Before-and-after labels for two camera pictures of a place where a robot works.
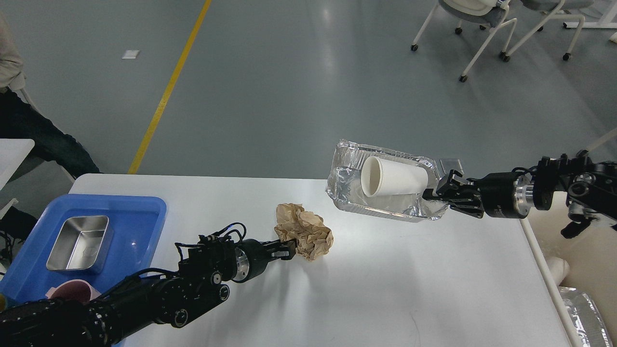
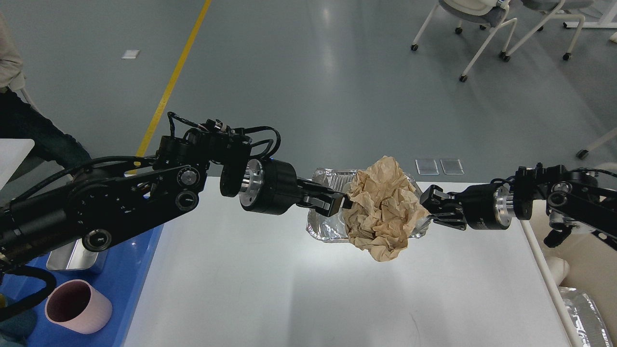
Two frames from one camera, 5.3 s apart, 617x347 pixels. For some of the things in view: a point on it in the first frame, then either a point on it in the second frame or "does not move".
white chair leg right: x=612 y=133 does not move
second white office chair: x=548 y=5 does not move
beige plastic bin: x=592 y=256 does not move
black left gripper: x=250 y=257 → x=270 y=186
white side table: x=13 y=152 does not move
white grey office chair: x=492 y=13 does not move
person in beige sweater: x=19 y=121 does not move
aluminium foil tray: x=344 y=182 → x=332 y=228
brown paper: x=314 y=238 → x=385 y=208
